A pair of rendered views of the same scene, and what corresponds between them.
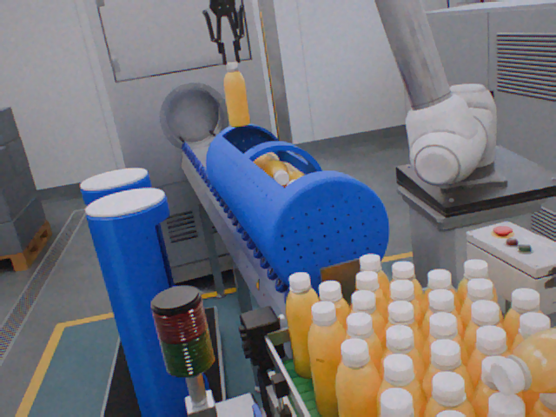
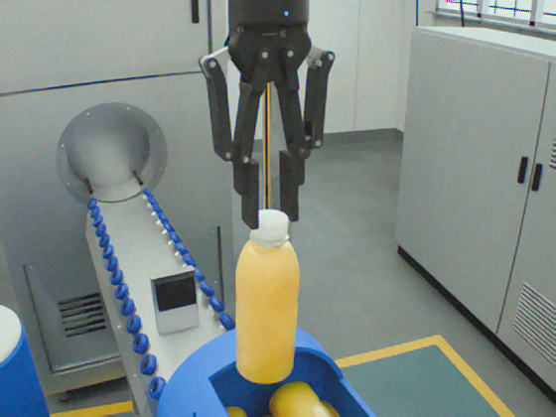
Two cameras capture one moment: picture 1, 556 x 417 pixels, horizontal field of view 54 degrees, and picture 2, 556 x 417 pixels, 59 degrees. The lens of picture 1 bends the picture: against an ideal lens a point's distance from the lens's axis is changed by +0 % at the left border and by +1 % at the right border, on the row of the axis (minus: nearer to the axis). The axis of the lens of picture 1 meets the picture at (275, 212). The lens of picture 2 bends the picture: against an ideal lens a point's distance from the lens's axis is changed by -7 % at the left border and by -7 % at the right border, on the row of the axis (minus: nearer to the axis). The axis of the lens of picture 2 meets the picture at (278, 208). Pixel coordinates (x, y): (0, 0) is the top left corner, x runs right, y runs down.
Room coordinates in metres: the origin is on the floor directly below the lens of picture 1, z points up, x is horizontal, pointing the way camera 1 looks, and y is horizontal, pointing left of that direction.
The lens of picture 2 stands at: (1.35, 0.16, 1.69)
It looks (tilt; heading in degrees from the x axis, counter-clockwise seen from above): 24 degrees down; 348
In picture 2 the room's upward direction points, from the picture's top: straight up
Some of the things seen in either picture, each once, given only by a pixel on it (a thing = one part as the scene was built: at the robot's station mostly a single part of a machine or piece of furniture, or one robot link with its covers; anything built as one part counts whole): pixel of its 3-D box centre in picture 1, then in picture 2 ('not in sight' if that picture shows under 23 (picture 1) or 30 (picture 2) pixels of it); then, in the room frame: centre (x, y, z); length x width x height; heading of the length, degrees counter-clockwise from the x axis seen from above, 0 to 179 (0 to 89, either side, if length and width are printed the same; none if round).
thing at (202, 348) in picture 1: (187, 347); not in sight; (0.61, 0.14, 1.18); 0.06 x 0.06 x 0.05
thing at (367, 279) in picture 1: (367, 280); not in sight; (0.88, -0.15, 1.10); 0.04 x 0.04 x 0.02
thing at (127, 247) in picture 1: (153, 310); not in sight; (1.87, 0.52, 0.59); 0.28 x 0.28 x 0.88
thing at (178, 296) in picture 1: (188, 350); not in sight; (0.61, 0.14, 1.18); 0.06 x 0.06 x 0.16
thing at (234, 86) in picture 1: (235, 96); (266, 304); (1.84, 0.07, 1.34); 0.07 x 0.07 x 0.19
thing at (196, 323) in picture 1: (180, 317); not in sight; (0.61, 0.14, 1.23); 0.06 x 0.06 x 0.04
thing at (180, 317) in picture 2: not in sight; (176, 302); (2.36, 0.19, 1.00); 0.10 x 0.04 x 0.15; 103
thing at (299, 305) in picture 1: (306, 327); not in sight; (0.92, -0.02, 0.99); 0.07 x 0.07 x 0.19
